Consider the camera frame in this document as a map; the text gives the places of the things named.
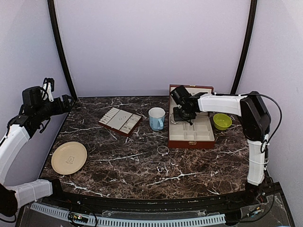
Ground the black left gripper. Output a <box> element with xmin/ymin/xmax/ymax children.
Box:
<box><xmin>35</xmin><ymin>95</ymin><xmax>73</xmax><ymax>122</ymax></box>

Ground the brown jewelry tray insert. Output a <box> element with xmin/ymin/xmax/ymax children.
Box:
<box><xmin>98</xmin><ymin>107</ymin><xmax>142</xmax><ymax>137</ymax></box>

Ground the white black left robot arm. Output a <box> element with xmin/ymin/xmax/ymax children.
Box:
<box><xmin>0</xmin><ymin>86</ymin><xmax>74</xmax><ymax>217</ymax></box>

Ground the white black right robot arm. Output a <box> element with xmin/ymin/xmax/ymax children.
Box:
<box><xmin>170</xmin><ymin>85</ymin><xmax>271</xmax><ymax>186</ymax></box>

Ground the brown open jewelry box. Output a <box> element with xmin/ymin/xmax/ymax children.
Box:
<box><xmin>168</xmin><ymin>96</ymin><xmax>215</xmax><ymax>149</ymax></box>

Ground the light blue mug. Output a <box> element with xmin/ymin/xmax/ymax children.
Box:
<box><xmin>148</xmin><ymin>107</ymin><xmax>165</xmax><ymax>131</ymax></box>

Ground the green bowl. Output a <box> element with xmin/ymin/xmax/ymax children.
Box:
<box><xmin>213</xmin><ymin>113</ymin><xmax>232</xmax><ymax>131</ymax></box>

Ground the beige round plate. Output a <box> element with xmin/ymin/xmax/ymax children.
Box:
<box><xmin>51</xmin><ymin>141</ymin><xmax>87</xmax><ymax>175</ymax></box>

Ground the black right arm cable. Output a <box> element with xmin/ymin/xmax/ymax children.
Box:
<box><xmin>250</xmin><ymin>93</ymin><xmax>283</xmax><ymax>154</ymax></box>

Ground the black right corner post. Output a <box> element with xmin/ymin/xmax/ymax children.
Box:
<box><xmin>230</xmin><ymin>0</ymin><xmax>258</xmax><ymax>95</ymax></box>

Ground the black corner post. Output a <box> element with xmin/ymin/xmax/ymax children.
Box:
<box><xmin>47</xmin><ymin>0</ymin><xmax>78</xmax><ymax>100</ymax></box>
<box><xmin>230</xmin><ymin>0</ymin><xmax>258</xmax><ymax>95</ymax></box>

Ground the black front table rail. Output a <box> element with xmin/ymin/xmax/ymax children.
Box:
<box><xmin>42</xmin><ymin>183</ymin><xmax>281</xmax><ymax>213</ymax></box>

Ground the white slotted cable duct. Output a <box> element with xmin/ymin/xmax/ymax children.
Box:
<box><xmin>30</xmin><ymin>202</ymin><xmax>226</xmax><ymax>227</ymax></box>

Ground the black left corner post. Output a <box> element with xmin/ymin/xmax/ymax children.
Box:
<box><xmin>47</xmin><ymin>0</ymin><xmax>78</xmax><ymax>100</ymax></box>

